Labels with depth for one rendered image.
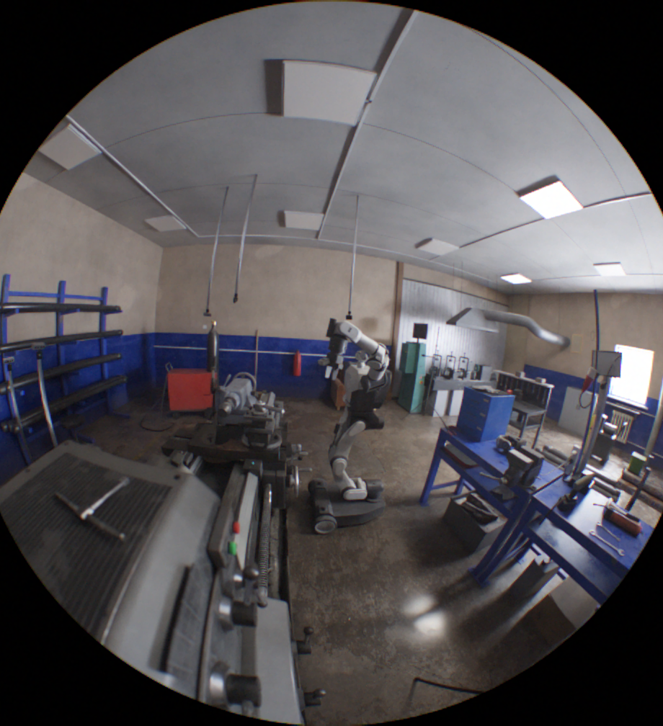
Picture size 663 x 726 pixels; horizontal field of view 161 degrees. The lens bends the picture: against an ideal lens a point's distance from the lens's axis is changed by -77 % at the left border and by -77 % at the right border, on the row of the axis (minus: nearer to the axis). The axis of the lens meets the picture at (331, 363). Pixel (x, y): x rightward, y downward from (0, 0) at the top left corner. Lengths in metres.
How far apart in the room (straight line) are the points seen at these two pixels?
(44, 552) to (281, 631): 0.66
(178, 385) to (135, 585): 3.88
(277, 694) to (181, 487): 0.64
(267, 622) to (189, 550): 0.49
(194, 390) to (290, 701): 3.97
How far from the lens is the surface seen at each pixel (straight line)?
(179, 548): 0.43
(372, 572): 1.95
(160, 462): 0.82
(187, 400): 4.19
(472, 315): 5.50
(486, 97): 2.14
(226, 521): 0.51
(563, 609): 2.04
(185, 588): 0.39
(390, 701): 1.69
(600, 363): 1.91
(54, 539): 0.49
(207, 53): 2.07
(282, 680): 0.85
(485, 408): 2.04
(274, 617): 0.89
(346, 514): 2.08
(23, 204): 3.89
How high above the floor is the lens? 1.64
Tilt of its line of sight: 9 degrees down
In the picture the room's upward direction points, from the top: 5 degrees clockwise
